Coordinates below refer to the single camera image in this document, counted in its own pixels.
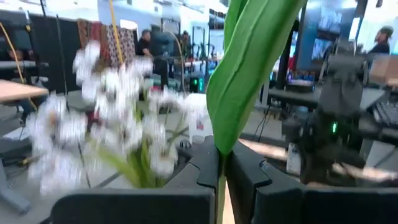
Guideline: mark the grey office desk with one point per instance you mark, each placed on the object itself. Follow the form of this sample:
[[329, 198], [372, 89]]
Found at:
[[298, 98]]

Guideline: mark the green leaf sprig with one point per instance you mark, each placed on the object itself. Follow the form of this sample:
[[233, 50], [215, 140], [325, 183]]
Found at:
[[245, 77]]

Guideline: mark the black keyboard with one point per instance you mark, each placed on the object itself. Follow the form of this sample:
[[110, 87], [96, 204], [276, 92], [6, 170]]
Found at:
[[385, 113]]

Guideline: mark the person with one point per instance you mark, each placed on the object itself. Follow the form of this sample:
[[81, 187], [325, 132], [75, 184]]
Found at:
[[382, 40], [144, 42]]

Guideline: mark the wooden table top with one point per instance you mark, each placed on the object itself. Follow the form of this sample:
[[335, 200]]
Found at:
[[18, 90]]

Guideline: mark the grey desk leg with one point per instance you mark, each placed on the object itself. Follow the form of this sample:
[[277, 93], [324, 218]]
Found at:
[[12, 196]]

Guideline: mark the white blossom grass spray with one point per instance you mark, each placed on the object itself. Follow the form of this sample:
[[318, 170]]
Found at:
[[124, 77], [56, 130]]

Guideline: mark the blue screen wall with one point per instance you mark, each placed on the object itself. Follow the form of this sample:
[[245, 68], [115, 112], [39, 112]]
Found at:
[[323, 46]]

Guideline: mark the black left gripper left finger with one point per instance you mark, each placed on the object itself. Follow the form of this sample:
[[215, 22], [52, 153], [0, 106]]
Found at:
[[155, 208]]

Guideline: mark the black partition panel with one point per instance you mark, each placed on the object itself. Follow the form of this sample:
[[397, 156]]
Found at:
[[53, 53]]

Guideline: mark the white red patterned cloth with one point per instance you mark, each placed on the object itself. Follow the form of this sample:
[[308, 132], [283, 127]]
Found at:
[[126, 43]]

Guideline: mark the white plastic jug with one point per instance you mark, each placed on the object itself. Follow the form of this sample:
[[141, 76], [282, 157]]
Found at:
[[199, 130]]

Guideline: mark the brown cardboard box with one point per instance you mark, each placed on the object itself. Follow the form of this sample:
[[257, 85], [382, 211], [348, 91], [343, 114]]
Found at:
[[384, 70]]

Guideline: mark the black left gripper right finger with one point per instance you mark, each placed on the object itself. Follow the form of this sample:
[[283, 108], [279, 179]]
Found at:
[[280, 205]]

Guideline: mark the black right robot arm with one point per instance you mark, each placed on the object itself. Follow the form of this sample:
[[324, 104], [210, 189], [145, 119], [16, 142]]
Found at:
[[326, 140]]

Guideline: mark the black box green light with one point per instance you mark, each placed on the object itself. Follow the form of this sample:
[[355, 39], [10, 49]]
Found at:
[[196, 84]]

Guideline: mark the orange patterned cloth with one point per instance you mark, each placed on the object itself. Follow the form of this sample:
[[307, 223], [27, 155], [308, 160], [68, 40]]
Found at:
[[91, 37]]

